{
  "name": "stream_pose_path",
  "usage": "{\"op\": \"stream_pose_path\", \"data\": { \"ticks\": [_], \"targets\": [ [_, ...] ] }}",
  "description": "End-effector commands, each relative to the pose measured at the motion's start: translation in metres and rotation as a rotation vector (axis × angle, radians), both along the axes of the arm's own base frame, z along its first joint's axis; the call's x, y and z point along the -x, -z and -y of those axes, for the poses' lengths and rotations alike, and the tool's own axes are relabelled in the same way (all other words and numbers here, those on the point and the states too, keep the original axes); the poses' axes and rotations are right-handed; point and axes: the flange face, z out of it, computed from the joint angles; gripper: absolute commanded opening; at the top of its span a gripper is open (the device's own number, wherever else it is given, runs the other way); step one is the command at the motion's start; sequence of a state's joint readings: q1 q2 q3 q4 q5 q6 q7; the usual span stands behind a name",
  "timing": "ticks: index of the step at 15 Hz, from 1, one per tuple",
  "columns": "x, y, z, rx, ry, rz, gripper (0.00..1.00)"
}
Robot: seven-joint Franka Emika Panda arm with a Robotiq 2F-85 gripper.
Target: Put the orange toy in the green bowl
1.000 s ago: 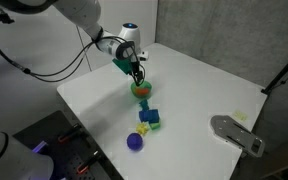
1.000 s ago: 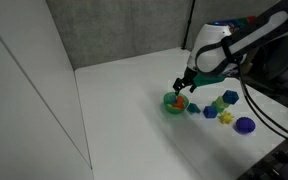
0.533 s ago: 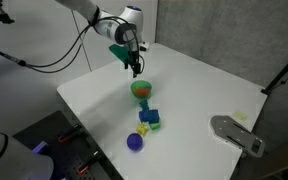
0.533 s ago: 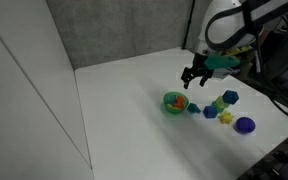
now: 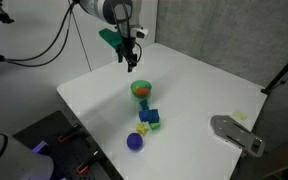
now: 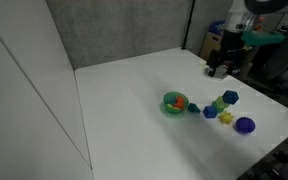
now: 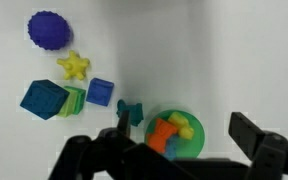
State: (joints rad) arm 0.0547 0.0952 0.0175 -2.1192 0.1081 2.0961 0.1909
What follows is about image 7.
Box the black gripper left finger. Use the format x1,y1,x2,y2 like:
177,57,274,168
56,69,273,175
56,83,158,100
48,109,192,180

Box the small blue cube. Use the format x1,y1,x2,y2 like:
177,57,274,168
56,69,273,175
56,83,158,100
85,77,115,108

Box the green block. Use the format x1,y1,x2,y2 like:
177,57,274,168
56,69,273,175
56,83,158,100
56,85,87,119

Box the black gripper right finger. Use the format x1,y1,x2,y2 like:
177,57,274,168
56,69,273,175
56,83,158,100
228,111,288,180

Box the green bowl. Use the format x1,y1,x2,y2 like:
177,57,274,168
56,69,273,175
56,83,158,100
144,109,206,161

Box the teal toy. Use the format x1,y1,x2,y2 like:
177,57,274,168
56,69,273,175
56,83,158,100
115,98,145,128

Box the light blue toy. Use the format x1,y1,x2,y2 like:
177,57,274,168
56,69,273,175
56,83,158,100
163,134,182,161

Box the yellow spiky star toy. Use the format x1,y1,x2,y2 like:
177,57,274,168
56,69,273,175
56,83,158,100
56,49,91,81

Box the orange toy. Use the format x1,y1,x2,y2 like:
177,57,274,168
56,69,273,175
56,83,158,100
146,117,179,155

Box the large dark blue cube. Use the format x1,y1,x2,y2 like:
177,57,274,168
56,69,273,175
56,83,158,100
19,78,71,121

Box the purple bumpy ball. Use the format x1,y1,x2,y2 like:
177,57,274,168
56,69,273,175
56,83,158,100
26,10,74,52

